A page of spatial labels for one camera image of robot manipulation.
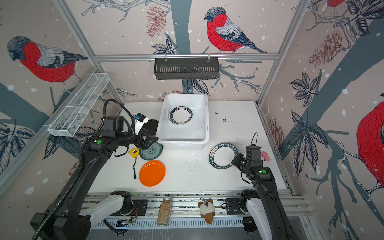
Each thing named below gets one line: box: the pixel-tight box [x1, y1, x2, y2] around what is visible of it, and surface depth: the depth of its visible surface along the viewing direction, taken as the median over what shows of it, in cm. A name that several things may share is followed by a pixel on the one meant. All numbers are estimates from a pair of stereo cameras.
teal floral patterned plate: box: [139, 142, 163, 161], surface depth 94 cm
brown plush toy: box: [198, 198, 216, 225], surface depth 72 cm
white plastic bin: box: [157, 93, 210, 151], surface depth 109 cm
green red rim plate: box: [168, 106, 193, 125], surface depth 113 cm
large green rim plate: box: [209, 142, 239, 170], surface depth 90 cm
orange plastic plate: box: [139, 160, 166, 187], surface depth 87 cm
